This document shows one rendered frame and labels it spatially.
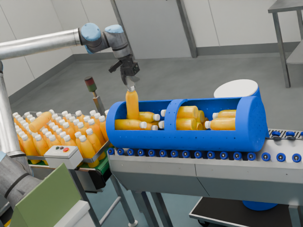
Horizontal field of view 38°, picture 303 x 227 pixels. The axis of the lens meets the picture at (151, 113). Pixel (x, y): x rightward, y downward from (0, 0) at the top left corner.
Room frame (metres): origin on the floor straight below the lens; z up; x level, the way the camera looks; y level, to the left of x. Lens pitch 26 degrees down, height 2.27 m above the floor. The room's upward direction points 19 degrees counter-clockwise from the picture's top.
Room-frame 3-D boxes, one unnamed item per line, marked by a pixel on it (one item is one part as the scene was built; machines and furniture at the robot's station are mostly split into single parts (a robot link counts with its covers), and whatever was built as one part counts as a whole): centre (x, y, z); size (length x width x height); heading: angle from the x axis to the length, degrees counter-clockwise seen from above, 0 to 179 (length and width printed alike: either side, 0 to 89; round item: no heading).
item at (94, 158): (2.51, 0.31, 0.96); 0.40 x 0.01 x 0.03; 143
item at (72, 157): (2.35, 0.59, 1.05); 0.20 x 0.10 x 0.10; 53
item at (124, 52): (2.32, 0.04, 1.56); 0.10 x 0.09 x 0.05; 143
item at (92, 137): (2.46, 0.40, 1.00); 0.07 x 0.07 x 0.19
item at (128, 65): (2.32, 0.04, 1.48); 0.09 x 0.08 x 0.12; 53
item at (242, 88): (2.47, -0.55, 1.03); 0.28 x 0.28 x 0.01
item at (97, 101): (2.98, 0.34, 0.55); 0.04 x 0.04 x 1.10; 53
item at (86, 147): (2.41, 0.45, 1.00); 0.07 x 0.07 x 0.19
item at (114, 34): (2.32, 0.04, 1.65); 0.10 x 0.09 x 0.12; 94
